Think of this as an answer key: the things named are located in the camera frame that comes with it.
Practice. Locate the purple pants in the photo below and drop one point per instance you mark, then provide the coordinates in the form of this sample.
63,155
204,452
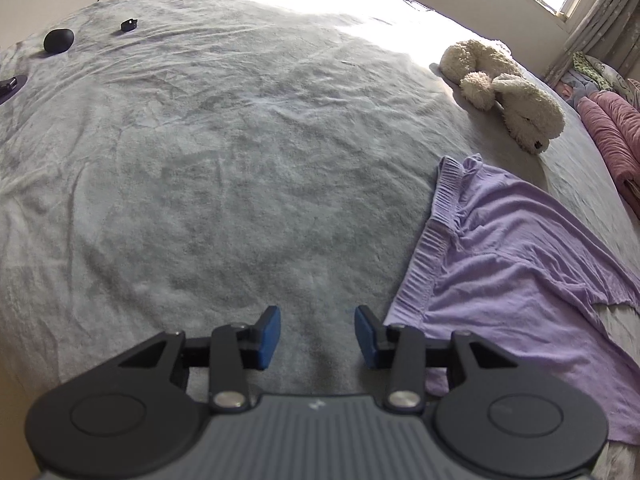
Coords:
500,270

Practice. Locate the pink folded quilt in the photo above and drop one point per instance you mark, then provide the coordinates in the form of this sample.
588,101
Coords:
612,130

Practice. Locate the green floral cloth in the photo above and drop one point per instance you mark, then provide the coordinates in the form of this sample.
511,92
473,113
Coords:
585,65

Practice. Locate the pile of patterned clothes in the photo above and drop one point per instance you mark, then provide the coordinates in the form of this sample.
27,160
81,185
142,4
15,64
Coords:
570,87

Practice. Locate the grey bed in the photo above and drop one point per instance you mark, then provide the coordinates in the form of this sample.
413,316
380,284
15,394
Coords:
225,160

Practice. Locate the grey star curtain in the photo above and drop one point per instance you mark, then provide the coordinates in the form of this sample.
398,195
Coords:
600,25

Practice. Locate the black round object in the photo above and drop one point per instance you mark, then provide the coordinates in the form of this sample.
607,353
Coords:
58,40

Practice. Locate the small black clip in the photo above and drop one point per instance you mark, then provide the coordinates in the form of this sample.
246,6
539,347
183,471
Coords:
129,25

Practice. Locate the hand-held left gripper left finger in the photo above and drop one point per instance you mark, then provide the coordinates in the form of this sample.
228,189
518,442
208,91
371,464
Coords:
269,340

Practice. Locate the black flat device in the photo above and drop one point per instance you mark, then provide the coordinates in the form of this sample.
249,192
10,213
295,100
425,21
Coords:
10,87

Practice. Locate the white plush dog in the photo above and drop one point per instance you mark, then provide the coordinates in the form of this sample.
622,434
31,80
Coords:
520,100

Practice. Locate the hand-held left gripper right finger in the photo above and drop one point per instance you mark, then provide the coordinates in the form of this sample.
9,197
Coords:
367,340

